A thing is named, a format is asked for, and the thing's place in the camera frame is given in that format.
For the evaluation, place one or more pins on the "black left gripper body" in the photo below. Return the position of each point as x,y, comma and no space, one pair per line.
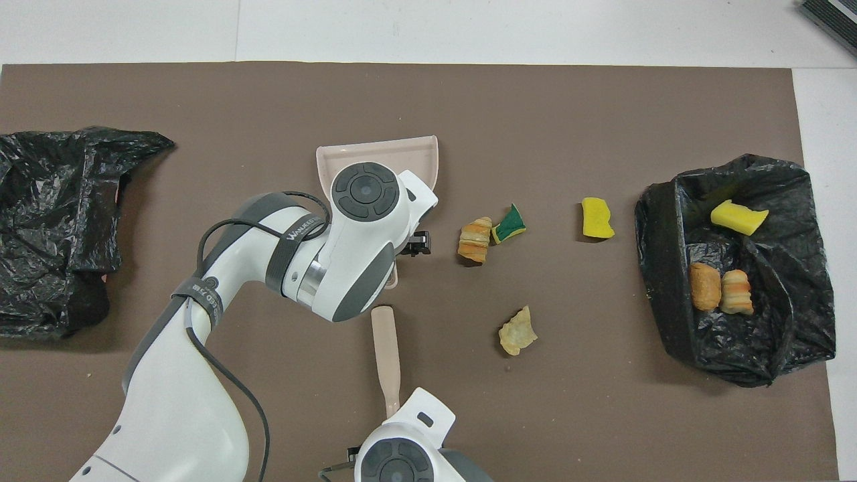
415,242

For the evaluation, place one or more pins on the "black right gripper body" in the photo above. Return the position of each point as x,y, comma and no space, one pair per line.
353,456

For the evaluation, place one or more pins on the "large striped toy croissant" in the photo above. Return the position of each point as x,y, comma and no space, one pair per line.
474,241

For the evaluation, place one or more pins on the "green and yellow sponge piece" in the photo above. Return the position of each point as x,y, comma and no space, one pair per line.
510,224

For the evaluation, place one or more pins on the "beige plastic dustpan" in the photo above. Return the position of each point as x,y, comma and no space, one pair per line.
375,150

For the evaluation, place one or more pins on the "pale toy dumpling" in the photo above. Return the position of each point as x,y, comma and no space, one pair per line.
515,333

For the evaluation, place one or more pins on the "brown toy bread roll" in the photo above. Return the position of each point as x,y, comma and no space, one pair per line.
705,286

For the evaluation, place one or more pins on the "small striped toy pastry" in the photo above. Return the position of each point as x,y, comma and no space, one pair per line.
736,292

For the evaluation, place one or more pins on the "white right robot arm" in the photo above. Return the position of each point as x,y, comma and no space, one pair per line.
402,462

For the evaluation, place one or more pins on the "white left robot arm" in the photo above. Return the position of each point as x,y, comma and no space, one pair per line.
174,415

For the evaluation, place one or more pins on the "crumpled black trash bag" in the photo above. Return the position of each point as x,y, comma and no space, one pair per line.
53,201

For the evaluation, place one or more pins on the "right black bin bag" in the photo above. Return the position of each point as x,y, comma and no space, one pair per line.
803,335

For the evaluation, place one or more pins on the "brown table mat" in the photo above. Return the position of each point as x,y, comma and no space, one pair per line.
535,107

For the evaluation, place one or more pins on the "grey ribbed device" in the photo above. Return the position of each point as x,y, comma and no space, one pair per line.
833,17

